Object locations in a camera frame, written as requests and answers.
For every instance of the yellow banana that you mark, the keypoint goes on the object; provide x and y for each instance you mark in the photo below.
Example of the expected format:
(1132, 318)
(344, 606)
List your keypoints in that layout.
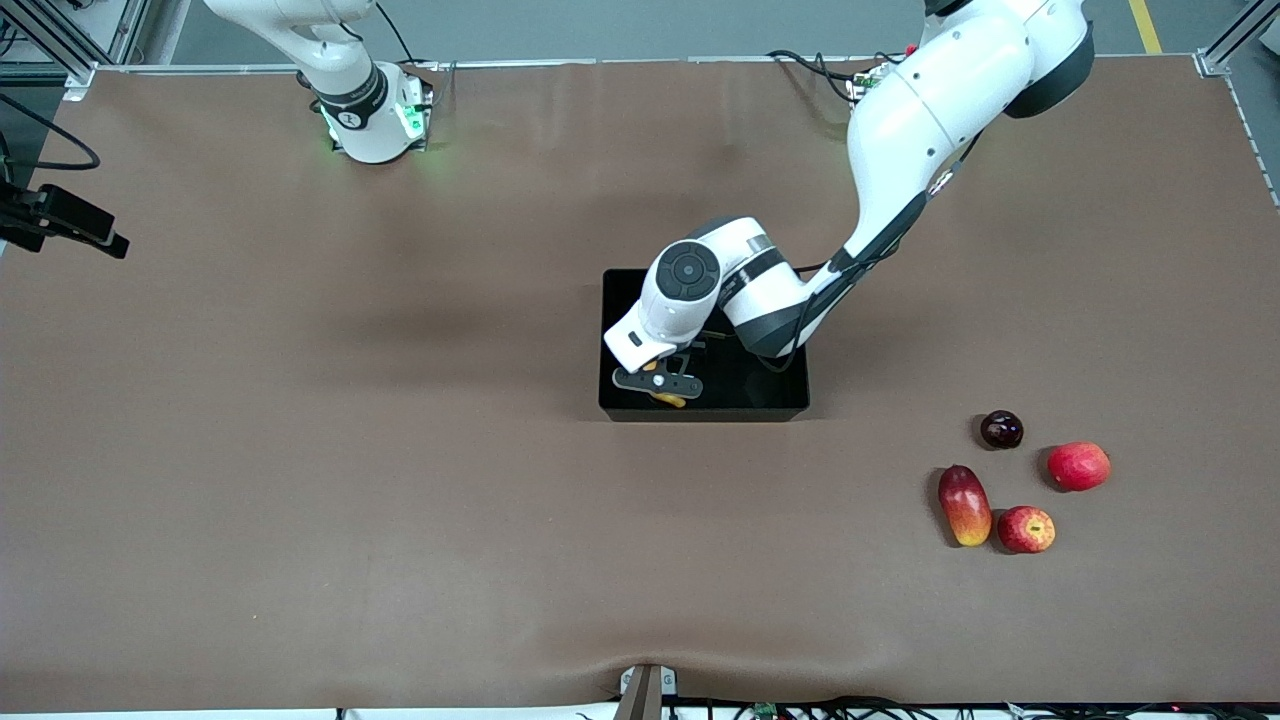
(672, 401)

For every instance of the red yellow striped apple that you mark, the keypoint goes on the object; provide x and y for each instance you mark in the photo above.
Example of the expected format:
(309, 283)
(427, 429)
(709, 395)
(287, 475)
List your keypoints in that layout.
(1026, 529)

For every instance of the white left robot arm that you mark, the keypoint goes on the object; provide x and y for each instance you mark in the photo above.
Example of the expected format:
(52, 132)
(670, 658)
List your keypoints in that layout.
(930, 100)

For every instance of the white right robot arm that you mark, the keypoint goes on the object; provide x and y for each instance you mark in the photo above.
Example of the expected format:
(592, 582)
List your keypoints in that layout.
(365, 120)

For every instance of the black plastic box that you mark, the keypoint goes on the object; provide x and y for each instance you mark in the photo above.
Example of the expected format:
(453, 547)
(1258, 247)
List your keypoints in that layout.
(760, 395)

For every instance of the red yellow mango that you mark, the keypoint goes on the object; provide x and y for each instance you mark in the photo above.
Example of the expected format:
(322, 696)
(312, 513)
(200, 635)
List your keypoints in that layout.
(964, 505)

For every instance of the brown table cover mat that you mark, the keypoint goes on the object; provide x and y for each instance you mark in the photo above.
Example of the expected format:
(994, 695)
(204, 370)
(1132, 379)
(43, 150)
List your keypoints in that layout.
(300, 500)

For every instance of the dark purple plum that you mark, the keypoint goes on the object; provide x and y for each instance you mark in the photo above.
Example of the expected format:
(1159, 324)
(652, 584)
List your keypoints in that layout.
(1001, 430)

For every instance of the round red peach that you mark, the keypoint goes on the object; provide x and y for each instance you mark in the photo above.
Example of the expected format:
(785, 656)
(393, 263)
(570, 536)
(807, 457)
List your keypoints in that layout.
(1079, 466)

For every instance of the aluminium frame profile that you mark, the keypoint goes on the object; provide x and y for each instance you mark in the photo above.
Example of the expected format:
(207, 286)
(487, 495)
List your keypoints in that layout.
(1230, 40)
(40, 30)

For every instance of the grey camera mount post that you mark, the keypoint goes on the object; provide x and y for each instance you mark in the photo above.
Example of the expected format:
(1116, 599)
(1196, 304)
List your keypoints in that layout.
(645, 695)

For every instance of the aluminium table edge rail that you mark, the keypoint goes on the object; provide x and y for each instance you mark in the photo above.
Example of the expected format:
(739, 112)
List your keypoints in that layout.
(650, 60)

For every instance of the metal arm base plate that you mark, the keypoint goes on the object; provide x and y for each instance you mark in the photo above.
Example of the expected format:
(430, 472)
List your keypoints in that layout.
(415, 95)
(865, 85)

